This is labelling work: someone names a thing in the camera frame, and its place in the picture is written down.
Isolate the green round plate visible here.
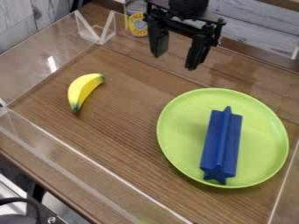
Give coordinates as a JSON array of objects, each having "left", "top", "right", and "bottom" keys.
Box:
[{"left": 156, "top": 88, "right": 289, "bottom": 189}]

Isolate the blue star-shaped block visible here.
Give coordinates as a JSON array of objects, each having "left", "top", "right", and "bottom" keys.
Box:
[{"left": 200, "top": 106, "right": 243, "bottom": 185}]

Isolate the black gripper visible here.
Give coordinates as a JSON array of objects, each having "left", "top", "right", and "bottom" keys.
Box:
[{"left": 144, "top": 0, "right": 227, "bottom": 71}]

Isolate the yellow toy banana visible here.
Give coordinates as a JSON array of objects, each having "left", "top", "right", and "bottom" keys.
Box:
[{"left": 68, "top": 73, "right": 105, "bottom": 113}]

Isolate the yellow labelled tin can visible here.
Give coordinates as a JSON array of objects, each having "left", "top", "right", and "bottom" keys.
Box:
[{"left": 124, "top": 0, "right": 148, "bottom": 38}]

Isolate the black cable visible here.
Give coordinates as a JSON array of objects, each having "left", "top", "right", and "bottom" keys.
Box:
[{"left": 0, "top": 197, "right": 42, "bottom": 224}]

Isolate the clear acrylic tray enclosure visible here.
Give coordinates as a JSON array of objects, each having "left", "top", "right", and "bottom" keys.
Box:
[{"left": 0, "top": 16, "right": 299, "bottom": 224}]

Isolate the black metal bracket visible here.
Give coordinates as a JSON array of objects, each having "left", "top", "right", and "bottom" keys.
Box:
[{"left": 26, "top": 182, "right": 68, "bottom": 224}]

